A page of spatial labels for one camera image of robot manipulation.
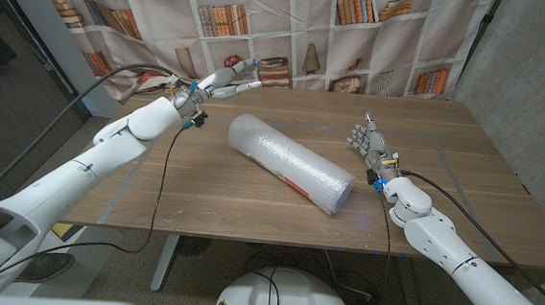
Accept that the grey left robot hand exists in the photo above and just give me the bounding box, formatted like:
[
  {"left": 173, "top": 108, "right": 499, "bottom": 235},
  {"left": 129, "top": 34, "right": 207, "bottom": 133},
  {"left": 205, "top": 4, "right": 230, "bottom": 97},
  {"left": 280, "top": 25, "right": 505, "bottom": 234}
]
[{"left": 171, "top": 52, "right": 265, "bottom": 124}]

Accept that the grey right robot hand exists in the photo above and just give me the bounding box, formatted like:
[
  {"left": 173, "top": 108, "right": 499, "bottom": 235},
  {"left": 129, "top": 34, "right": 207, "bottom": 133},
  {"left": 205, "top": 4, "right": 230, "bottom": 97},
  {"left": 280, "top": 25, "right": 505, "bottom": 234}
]
[{"left": 344, "top": 110, "right": 405, "bottom": 181}]

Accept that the clear bubble wrap roll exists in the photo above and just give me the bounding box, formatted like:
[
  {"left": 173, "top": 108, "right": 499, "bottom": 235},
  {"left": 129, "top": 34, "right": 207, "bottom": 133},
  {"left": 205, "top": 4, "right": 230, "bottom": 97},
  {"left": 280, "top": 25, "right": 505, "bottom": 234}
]
[{"left": 223, "top": 111, "right": 362, "bottom": 218}]

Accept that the grey table leg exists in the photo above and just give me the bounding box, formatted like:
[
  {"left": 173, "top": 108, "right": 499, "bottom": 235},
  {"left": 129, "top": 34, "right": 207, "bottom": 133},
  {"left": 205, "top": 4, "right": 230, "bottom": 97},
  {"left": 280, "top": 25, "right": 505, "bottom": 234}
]
[{"left": 393, "top": 255, "right": 428, "bottom": 305}]

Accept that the black backdrop stand pole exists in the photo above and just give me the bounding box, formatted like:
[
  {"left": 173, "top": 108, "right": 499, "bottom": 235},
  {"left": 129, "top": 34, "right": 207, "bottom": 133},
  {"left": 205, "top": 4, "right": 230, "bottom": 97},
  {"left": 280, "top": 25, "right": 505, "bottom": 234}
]
[{"left": 459, "top": 0, "right": 505, "bottom": 87}]

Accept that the black round floor object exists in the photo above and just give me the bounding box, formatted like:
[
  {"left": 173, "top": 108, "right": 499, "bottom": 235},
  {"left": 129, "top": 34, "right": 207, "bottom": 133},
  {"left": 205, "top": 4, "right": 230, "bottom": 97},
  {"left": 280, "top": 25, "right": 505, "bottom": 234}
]
[{"left": 176, "top": 235, "right": 213, "bottom": 258}]

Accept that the white round robot torso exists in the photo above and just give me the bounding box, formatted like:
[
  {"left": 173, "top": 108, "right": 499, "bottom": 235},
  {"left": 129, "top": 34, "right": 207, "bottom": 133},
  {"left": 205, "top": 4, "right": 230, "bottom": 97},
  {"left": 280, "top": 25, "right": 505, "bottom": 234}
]
[{"left": 212, "top": 262, "right": 354, "bottom": 305}]

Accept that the white table leg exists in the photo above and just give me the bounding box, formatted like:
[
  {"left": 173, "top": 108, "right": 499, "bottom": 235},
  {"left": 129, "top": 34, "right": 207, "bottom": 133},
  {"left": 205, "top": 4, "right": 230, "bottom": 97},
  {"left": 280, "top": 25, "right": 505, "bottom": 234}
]
[{"left": 150, "top": 233, "right": 181, "bottom": 294}]

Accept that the white floor board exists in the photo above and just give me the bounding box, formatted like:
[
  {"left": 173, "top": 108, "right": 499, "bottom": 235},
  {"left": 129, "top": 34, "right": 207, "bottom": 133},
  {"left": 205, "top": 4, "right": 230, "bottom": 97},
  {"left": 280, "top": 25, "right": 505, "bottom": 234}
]
[{"left": 0, "top": 219, "right": 125, "bottom": 305}]

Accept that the small yellow object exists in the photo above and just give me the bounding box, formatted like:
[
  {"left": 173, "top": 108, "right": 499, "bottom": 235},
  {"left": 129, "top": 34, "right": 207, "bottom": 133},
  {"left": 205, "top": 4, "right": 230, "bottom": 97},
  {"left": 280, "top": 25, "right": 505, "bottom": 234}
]
[{"left": 49, "top": 222, "right": 74, "bottom": 241}]

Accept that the dark person shoe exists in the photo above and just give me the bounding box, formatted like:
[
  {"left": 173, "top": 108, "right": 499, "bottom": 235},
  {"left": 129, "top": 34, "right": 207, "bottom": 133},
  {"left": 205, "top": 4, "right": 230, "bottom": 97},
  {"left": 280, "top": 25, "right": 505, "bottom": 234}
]
[{"left": 15, "top": 249, "right": 76, "bottom": 287}]

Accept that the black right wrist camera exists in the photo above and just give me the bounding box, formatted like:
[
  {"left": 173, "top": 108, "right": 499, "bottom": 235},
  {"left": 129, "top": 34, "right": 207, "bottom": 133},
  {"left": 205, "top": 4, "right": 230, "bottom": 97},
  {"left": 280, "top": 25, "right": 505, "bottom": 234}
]
[{"left": 366, "top": 168, "right": 387, "bottom": 193}]

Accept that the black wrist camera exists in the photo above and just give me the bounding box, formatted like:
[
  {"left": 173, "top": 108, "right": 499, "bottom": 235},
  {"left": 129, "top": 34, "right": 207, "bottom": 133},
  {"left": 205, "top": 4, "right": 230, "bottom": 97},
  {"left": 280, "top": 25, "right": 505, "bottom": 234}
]
[
  {"left": 366, "top": 168, "right": 387, "bottom": 193},
  {"left": 182, "top": 108, "right": 209, "bottom": 131}
]

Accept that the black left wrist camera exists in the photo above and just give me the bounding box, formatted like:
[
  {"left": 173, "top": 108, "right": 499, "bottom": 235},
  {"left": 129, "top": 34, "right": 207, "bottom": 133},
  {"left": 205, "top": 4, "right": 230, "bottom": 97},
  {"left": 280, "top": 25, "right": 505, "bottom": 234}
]
[{"left": 182, "top": 108, "right": 209, "bottom": 131}]

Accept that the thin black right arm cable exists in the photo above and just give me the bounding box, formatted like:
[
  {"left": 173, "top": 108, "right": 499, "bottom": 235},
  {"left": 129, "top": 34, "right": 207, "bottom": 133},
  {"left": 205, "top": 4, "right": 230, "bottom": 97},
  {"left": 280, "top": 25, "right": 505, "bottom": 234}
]
[{"left": 367, "top": 188, "right": 489, "bottom": 305}]

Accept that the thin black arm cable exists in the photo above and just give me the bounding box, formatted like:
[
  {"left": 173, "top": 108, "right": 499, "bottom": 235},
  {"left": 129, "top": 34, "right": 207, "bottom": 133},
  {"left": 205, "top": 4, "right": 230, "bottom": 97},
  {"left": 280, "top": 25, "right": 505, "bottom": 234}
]
[
  {"left": 0, "top": 112, "right": 188, "bottom": 291},
  {"left": 367, "top": 188, "right": 489, "bottom": 305}
]

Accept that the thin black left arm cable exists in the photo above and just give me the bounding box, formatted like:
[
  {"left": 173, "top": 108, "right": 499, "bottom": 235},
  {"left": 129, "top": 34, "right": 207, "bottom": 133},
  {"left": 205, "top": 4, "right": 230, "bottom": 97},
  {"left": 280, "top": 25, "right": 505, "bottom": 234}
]
[{"left": 0, "top": 112, "right": 188, "bottom": 291}]

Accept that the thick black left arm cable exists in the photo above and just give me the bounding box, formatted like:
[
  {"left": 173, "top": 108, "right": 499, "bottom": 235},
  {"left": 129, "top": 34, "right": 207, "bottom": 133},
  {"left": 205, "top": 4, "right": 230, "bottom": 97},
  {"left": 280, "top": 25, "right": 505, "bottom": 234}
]
[{"left": 0, "top": 53, "right": 183, "bottom": 226}]

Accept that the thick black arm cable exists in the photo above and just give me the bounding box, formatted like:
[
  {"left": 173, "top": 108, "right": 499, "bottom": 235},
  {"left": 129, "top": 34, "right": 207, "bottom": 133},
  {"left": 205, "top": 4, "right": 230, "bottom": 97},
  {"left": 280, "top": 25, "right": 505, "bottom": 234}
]
[
  {"left": 390, "top": 168, "right": 545, "bottom": 305},
  {"left": 0, "top": 53, "right": 183, "bottom": 226}
]

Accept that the white floor cable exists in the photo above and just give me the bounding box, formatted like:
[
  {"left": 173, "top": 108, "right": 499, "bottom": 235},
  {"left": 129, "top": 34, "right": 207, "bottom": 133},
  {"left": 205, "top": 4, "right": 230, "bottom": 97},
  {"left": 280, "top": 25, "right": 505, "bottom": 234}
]
[{"left": 321, "top": 249, "right": 376, "bottom": 303}]

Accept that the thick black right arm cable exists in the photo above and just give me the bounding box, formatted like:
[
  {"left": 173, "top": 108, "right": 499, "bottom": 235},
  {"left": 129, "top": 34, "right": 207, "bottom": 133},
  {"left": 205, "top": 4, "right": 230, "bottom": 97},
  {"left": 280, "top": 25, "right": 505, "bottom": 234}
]
[{"left": 390, "top": 168, "right": 545, "bottom": 305}]

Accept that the black torso cable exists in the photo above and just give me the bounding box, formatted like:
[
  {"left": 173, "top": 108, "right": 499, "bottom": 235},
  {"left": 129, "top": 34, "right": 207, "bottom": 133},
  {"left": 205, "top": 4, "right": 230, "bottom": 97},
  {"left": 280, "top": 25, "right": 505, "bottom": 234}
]
[{"left": 248, "top": 265, "right": 285, "bottom": 305}]

